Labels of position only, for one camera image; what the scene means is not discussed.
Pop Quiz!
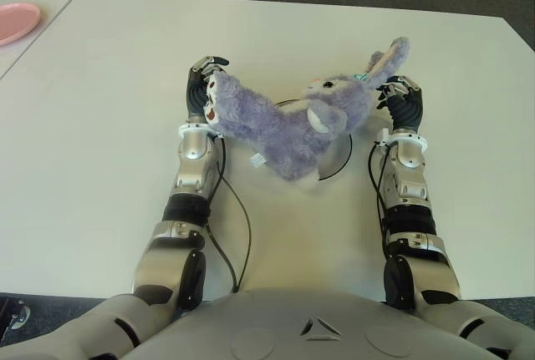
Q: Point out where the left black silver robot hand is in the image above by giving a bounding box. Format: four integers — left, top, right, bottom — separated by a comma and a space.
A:
186, 54, 231, 125

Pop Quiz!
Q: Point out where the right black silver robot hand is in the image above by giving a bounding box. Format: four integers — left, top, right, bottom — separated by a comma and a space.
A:
375, 75, 424, 131

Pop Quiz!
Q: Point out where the purple plush bunny doll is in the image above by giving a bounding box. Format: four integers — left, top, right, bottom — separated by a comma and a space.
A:
203, 36, 410, 181

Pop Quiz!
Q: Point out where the white plate with black rim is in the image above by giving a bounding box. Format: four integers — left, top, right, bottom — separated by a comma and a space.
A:
273, 99, 354, 180

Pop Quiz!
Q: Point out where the pink plate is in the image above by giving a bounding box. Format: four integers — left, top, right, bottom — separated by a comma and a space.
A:
0, 2, 42, 47

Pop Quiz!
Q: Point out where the grey robot torso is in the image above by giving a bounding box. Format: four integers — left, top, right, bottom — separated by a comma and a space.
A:
0, 286, 535, 360

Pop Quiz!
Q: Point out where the black metal caster foot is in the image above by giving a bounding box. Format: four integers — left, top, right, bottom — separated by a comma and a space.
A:
0, 297, 33, 332

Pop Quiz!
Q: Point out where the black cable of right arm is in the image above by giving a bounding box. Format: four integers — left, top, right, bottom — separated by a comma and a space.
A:
368, 142, 394, 261

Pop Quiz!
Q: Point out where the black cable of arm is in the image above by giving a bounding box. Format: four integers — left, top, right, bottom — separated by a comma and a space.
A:
368, 142, 394, 261
206, 142, 252, 294

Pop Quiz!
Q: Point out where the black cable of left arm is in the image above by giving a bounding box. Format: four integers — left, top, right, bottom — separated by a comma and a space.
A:
206, 142, 252, 294

